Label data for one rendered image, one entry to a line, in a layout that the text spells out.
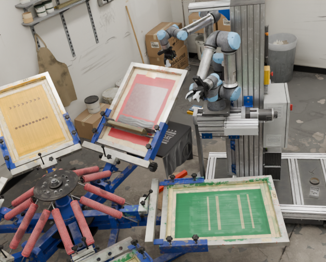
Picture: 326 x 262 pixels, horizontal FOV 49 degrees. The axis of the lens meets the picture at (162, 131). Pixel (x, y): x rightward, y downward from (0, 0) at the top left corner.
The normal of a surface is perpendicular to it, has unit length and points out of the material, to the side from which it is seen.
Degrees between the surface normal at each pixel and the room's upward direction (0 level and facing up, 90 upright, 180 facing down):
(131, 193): 0
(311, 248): 0
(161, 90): 32
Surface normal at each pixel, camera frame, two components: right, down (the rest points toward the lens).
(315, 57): -0.54, 0.54
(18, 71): 0.83, 0.22
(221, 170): -0.14, -0.81
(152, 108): -0.41, -0.40
